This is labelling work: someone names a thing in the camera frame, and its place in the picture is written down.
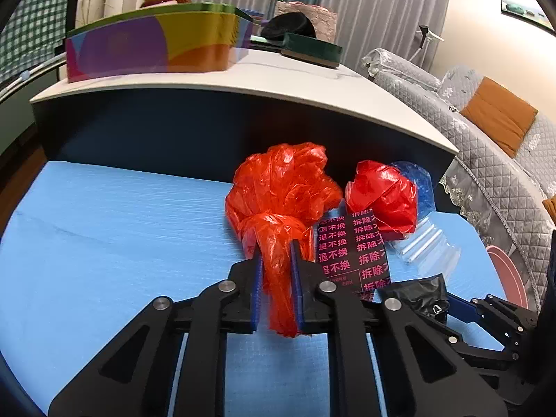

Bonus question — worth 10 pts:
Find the pink plastic bin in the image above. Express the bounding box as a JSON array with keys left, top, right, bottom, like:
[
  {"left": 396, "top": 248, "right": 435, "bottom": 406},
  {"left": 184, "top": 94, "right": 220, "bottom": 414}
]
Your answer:
[{"left": 485, "top": 245, "right": 541, "bottom": 313}]

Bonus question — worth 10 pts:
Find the multicoloured rectangular box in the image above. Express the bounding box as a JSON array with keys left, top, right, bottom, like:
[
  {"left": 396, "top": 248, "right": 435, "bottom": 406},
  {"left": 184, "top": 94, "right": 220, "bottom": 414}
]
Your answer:
[{"left": 65, "top": 2, "right": 255, "bottom": 84}]

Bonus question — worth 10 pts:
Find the black television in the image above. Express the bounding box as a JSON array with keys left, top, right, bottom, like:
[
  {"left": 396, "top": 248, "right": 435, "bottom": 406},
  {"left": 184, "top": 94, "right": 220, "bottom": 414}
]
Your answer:
[{"left": 65, "top": 0, "right": 85, "bottom": 35}]

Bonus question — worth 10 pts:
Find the white rod with blue ball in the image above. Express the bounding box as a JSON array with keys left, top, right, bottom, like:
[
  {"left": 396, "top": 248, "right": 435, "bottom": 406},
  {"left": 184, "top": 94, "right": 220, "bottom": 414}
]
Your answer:
[{"left": 0, "top": 54, "right": 68, "bottom": 96}]

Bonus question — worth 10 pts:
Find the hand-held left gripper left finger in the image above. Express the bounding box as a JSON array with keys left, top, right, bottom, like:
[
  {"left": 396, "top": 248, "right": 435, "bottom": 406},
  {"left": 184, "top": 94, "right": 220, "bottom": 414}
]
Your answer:
[{"left": 48, "top": 247, "right": 263, "bottom": 417}]

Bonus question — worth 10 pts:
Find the television cabinet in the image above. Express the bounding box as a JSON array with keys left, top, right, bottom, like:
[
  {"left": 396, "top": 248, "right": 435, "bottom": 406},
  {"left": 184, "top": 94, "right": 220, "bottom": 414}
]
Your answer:
[{"left": 0, "top": 78, "right": 48, "bottom": 157}]

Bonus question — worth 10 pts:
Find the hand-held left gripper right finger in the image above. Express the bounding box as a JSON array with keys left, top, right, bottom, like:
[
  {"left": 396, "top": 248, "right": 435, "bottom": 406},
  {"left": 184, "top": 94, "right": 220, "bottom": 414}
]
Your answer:
[{"left": 290, "top": 239, "right": 509, "bottom": 417}]

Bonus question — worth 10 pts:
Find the small red plastic bag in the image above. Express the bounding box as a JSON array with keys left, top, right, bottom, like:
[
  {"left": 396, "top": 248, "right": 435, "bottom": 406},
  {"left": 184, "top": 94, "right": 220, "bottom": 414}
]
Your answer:
[{"left": 345, "top": 159, "right": 420, "bottom": 240}]

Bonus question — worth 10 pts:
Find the clear plastic bag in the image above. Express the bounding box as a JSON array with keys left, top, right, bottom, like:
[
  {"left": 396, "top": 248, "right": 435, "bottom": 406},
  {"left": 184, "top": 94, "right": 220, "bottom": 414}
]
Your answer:
[{"left": 386, "top": 217, "right": 461, "bottom": 279}]

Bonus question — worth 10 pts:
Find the green checked cloth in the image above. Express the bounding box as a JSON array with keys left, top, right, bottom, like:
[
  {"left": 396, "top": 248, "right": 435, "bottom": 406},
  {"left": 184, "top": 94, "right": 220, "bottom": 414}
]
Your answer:
[{"left": 0, "top": 0, "right": 72, "bottom": 83}]

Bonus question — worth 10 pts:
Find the grey quilted sofa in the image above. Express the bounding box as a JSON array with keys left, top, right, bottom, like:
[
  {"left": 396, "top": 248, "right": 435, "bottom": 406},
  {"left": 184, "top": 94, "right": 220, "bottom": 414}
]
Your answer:
[{"left": 360, "top": 48, "right": 556, "bottom": 309}]

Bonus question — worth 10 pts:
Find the dark printed packaging bag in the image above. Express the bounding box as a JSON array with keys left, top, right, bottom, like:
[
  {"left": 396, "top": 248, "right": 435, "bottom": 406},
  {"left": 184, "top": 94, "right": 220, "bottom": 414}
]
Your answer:
[{"left": 316, "top": 206, "right": 392, "bottom": 300}]

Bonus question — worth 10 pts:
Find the blue plastic bag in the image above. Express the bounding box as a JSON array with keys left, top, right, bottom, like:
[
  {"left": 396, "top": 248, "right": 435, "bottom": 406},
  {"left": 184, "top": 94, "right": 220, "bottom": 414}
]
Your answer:
[{"left": 389, "top": 161, "right": 436, "bottom": 227}]

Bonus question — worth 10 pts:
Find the framed wall picture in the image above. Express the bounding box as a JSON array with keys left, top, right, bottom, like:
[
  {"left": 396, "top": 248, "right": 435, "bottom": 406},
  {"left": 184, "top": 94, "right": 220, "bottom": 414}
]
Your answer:
[{"left": 500, "top": 0, "right": 556, "bottom": 35}]

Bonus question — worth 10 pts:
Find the large orange-red plastic bag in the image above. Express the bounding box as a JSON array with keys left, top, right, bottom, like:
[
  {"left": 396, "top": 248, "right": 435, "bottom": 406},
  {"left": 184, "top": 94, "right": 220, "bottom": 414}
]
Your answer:
[{"left": 225, "top": 141, "right": 344, "bottom": 340}]

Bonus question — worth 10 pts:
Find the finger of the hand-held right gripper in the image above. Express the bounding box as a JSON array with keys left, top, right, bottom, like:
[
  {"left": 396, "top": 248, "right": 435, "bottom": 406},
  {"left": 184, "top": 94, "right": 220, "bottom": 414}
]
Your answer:
[
  {"left": 447, "top": 334, "right": 521, "bottom": 364},
  {"left": 447, "top": 293, "right": 541, "bottom": 344}
]

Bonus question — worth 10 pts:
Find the blue table cover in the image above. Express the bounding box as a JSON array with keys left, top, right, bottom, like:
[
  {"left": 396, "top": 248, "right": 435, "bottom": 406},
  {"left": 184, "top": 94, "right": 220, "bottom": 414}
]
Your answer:
[{"left": 0, "top": 160, "right": 513, "bottom": 417}]

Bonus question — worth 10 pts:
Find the pink lace basket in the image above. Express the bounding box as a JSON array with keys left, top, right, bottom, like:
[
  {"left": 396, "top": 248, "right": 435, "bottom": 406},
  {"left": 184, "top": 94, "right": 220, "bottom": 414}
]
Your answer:
[{"left": 276, "top": 1, "right": 338, "bottom": 44}]

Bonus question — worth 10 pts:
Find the white-top coffee table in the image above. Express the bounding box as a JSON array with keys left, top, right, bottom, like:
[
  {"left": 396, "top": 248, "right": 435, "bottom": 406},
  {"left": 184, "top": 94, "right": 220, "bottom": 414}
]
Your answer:
[{"left": 30, "top": 48, "right": 460, "bottom": 183}]

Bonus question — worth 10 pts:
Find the black hat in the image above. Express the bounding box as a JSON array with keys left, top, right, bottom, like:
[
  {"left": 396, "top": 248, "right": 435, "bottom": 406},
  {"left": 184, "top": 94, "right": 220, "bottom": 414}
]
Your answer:
[{"left": 260, "top": 12, "right": 317, "bottom": 46}]

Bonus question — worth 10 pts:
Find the black plastic bag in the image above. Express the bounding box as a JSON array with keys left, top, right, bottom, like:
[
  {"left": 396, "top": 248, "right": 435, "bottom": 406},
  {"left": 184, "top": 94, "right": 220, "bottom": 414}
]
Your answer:
[{"left": 381, "top": 273, "right": 450, "bottom": 326}]

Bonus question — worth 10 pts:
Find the white floor lamp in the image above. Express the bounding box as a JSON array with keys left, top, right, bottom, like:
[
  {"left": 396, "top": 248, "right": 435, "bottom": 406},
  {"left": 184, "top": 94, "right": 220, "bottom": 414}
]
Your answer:
[{"left": 408, "top": 25, "right": 444, "bottom": 70}]

